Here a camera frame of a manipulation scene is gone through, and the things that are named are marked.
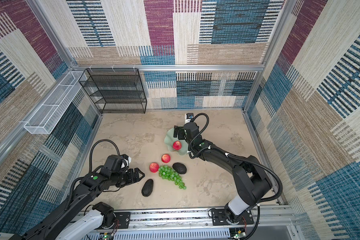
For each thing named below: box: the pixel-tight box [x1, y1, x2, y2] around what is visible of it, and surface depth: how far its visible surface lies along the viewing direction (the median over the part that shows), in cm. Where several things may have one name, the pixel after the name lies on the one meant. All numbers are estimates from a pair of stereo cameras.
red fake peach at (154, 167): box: [149, 162, 160, 173], surface depth 89 cm
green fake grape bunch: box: [158, 165, 187, 190], surface depth 86 cm
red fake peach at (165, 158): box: [161, 154, 171, 163], surface depth 93 cm
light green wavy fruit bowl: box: [164, 127, 189, 156], surface depth 100 cm
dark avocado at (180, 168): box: [172, 162, 187, 175], surface depth 88 cm
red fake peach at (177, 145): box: [172, 140, 182, 151], surface depth 98 cm
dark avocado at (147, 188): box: [141, 179, 154, 197], surface depth 81 cm
